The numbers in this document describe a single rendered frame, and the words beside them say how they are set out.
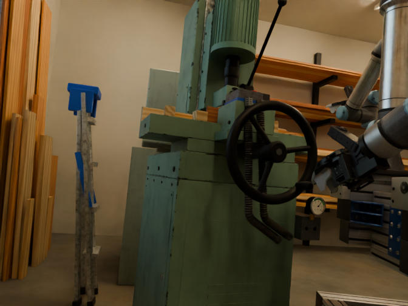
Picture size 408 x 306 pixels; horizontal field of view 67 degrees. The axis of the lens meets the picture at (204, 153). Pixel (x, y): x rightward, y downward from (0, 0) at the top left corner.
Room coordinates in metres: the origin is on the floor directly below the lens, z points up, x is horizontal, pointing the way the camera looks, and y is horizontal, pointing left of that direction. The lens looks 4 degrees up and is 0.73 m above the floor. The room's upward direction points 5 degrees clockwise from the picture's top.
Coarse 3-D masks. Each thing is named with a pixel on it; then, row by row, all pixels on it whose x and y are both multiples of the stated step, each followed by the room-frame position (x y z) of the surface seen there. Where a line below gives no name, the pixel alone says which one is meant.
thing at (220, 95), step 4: (224, 88) 1.13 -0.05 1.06; (228, 88) 1.12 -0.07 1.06; (216, 92) 1.21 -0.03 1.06; (220, 92) 1.17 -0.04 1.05; (224, 92) 1.13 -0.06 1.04; (228, 92) 1.12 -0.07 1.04; (216, 96) 1.20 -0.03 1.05; (220, 96) 1.16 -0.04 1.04; (224, 96) 1.13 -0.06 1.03; (212, 100) 1.24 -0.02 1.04; (216, 100) 1.20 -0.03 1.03; (220, 100) 1.16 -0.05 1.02; (212, 104) 1.23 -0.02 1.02; (216, 104) 1.20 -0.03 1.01; (220, 104) 1.16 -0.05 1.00
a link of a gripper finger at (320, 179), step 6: (324, 168) 0.75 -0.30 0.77; (330, 168) 0.75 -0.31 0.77; (318, 174) 0.78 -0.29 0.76; (324, 174) 0.76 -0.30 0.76; (330, 174) 0.74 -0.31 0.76; (312, 180) 0.81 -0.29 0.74; (318, 180) 0.79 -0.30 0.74; (324, 180) 0.76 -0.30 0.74; (318, 186) 0.78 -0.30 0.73; (324, 186) 0.76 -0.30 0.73
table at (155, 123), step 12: (144, 120) 1.00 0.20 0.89; (156, 120) 0.91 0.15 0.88; (168, 120) 0.93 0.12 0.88; (180, 120) 0.94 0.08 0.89; (192, 120) 0.95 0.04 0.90; (144, 132) 0.98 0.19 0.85; (156, 132) 0.91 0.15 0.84; (168, 132) 0.93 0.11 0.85; (180, 132) 0.94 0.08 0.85; (192, 132) 0.95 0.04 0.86; (204, 132) 0.97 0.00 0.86; (216, 132) 0.96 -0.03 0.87; (228, 132) 0.89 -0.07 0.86; (240, 132) 0.90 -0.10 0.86; (276, 132) 1.06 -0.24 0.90; (240, 144) 1.01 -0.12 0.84; (288, 144) 1.07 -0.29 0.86; (300, 144) 1.09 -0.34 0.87
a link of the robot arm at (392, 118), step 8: (400, 104) 0.58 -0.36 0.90; (392, 112) 0.59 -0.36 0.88; (400, 112) 0.56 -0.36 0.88; (384, 120) 0.60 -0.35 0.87; (392, 120) 0.58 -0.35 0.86; (400, 120) 0.56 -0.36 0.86; (384, 128) 0.59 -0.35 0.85; (392, 128) 0.58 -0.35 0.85; (400, 128) 0.57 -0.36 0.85; (384, 136) 0.60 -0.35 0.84; (392, 136) 0.58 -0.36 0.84; (400, 136) 0.58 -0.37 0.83; (392, 144) 0.60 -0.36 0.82; (400, 144) 0.59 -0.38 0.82
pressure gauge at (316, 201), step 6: (312, 198) 1.05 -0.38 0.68; (318, 198) 1.05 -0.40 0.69; (306, 204) 1.06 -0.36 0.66; (312, 204) 1.04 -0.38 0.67; (318, 204) 1.05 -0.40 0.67; (324, 204) 1.05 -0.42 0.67; (312, 210) 1.04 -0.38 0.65; (318, 210) 1.05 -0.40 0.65; (324, 210) 1.05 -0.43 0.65; (312, 216) 1.06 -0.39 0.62
